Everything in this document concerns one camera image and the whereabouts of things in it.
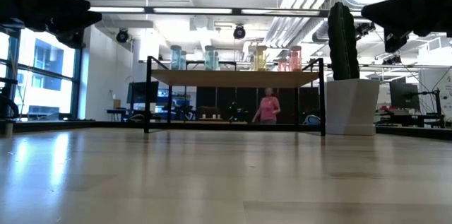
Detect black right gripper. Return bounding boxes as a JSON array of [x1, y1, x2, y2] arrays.
[[360, 0, 452, 54]]

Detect large office window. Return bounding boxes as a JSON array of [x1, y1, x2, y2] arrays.
[[0, 28, 84, 121]]

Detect black computer monitor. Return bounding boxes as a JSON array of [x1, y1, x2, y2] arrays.
[[389, 81, 421, 110], [126, 81, 160, 105]]

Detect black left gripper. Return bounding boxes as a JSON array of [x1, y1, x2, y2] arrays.
[[0, 0, 103, 50]]

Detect black aluminium table frame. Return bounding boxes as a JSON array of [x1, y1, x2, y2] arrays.
[[0, 119, 452, 141]]

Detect person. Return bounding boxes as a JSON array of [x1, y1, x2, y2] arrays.
[[251, 87, 282, 125]]

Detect green cactus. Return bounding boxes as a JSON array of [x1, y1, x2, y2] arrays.
[[327, 1, 361, 81]]

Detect black ceiling spotlight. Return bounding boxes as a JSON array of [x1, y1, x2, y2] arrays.
[[232, 25, 246, 40], [116, 28, 129, 44]]

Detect wooden shelf black metal frame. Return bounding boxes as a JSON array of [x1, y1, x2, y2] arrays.
[[144, 55, 326, 136]]

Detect black ceiling camera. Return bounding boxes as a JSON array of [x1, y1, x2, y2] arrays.
[[356, 20, 376, 40]]

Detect overhead beam with light strips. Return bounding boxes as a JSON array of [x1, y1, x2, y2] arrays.
[[88, 4, 364, 18]]

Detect white hexagonal plant pot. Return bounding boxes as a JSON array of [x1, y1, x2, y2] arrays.
[[324, 78, 381, 136]]

